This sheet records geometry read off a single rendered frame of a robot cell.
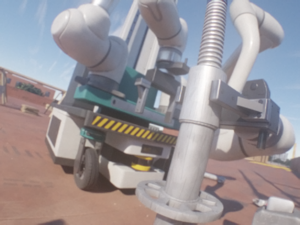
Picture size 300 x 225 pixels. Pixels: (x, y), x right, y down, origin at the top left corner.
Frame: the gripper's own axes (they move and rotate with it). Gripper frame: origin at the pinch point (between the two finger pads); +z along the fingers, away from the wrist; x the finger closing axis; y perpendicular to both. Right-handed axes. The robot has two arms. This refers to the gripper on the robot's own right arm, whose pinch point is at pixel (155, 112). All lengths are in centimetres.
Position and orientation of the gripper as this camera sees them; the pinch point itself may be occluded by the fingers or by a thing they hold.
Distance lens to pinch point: 56.4
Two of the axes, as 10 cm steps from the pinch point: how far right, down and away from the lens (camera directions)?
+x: -7.1, -2.8, -6.4
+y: -6.6, -0.5, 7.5
